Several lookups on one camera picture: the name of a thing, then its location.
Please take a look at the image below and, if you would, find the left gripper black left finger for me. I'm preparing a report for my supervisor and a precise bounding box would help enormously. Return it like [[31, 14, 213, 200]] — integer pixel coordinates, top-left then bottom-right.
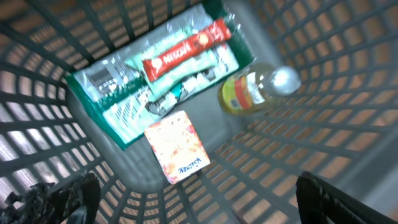
[[1, 172, 101, 224]]

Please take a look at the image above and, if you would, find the red Nescafe stick sachet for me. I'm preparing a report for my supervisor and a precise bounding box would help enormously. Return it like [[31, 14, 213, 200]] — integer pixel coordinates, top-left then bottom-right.
[[142, 18, 232, 82]]

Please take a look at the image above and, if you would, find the yellow Vim liquid bottle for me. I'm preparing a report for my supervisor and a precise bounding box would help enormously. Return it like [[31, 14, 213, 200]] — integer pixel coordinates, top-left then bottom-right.
[[218, 62, 302, 115]]

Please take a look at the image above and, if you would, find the grey plastic mesh basket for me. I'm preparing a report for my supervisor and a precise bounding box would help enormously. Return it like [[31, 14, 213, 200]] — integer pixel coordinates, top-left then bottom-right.
[[1, 1, 397, 223]]

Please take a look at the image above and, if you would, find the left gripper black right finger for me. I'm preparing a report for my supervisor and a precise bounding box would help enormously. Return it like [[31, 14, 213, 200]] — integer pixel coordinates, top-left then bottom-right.
[[295, 171, 397, 224]]

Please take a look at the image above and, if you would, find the green snack packet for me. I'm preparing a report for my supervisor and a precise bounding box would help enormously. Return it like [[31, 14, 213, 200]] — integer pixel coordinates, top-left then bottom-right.
[[66, 1, 254, 149]]

